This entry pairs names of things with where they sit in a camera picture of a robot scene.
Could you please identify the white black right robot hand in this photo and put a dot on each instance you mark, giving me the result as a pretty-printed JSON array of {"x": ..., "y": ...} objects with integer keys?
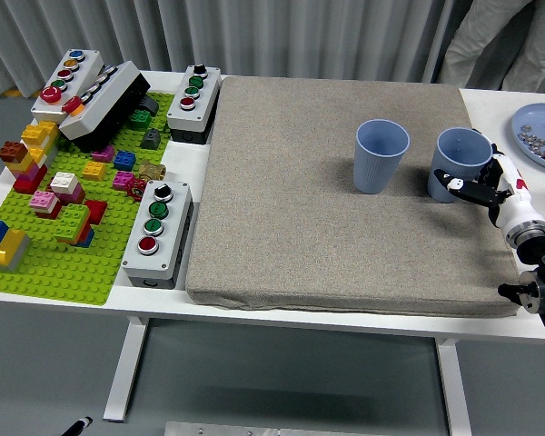
[{"x": 515, "y": 204}]

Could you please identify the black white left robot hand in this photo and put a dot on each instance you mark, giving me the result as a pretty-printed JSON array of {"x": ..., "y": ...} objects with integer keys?
[{"x": 82, "y": 424}]

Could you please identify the blue ribbed plastic cup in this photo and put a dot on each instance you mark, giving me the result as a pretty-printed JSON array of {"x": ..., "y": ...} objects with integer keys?
[
  {"x": 463, "y": 147},
  {"x": 372, "y": 168}
]

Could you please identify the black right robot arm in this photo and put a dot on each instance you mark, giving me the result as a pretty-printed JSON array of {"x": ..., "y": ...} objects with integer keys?
[{"x": 538, "y": 247}]

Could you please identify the white table leg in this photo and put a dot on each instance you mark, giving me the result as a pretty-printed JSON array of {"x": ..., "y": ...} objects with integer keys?
[
  {"x": 454, "y": 390},
  {"x": 122, "y": 377}
]

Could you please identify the blue plate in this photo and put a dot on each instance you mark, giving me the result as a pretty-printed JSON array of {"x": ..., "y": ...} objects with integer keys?
[{"x": 533, "y": 115}]

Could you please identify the lime green building baseplate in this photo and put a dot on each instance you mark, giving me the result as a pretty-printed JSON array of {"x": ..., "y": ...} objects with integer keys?
[{"x": 63, "y": 272}]

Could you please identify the person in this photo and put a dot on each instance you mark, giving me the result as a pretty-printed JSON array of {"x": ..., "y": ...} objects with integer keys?
[{"x": 495, "y": 45}]

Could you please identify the grey four-button control box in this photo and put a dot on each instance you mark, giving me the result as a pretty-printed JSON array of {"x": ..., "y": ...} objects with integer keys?
[
  {"x": 138, "y": 265},
  {"x": 200, "y": 109}
]

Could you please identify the silver metal plate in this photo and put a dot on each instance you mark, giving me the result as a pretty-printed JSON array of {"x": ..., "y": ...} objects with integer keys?
[{"x": 254, "y": 429}]

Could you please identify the large yellow building brick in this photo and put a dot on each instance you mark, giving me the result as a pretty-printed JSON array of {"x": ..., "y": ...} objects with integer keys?
[{"x": 6, "y": 247}]

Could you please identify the lime green building brick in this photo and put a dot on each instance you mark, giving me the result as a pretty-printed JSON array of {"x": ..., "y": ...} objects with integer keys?
[{"x": 72, "y": 220}]

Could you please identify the red building brick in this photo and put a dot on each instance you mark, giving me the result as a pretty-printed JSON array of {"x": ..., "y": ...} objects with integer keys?
[
  {"x": 27, "y": 185},
  {"x": 97, "y": 211}
]

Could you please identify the grey-brown table mat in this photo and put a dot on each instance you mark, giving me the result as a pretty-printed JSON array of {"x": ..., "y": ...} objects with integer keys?
[{"x": 300, "y": 204}]

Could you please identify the pink building brick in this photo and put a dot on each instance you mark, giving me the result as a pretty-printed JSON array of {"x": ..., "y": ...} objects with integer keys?
[{"x": 43, "y": 201}]

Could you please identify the magenta building brick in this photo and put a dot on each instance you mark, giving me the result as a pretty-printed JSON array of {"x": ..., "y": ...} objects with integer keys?
[
  {"x": 122, "y": 181},
  {"x": 75, "y": 195},
  {"x": 103, "y": 154}
]

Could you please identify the white building brick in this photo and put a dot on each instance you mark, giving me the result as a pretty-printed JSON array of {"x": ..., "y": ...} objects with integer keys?
[{"x": 64, "y": 181}]

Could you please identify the brown building brick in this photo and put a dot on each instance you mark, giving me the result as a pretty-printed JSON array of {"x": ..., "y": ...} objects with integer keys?
[{"x": 12, "y": 151}]

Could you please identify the grey sloped building brick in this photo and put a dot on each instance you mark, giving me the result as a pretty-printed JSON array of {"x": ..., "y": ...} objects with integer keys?
[{"x": 151, "y": 139}]

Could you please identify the dark green building brick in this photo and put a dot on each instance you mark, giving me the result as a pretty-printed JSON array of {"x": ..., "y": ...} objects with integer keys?
[{"x": 140, "y": 119}]

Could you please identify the grey pleated curtain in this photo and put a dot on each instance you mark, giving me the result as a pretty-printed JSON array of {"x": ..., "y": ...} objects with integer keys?
[{"x": 254, "y": 36}]

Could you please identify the dark grey curved brick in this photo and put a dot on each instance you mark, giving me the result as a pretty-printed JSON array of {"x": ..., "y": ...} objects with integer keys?
[{"x": 150, "y": 105}]

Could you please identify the grey control box black base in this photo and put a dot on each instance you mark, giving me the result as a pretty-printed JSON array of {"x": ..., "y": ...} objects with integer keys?
[{"x": 113, "y": 91}]

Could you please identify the grey five-button control box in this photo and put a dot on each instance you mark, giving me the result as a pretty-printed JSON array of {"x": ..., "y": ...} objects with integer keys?
[{"x": 84, "y": 68}]

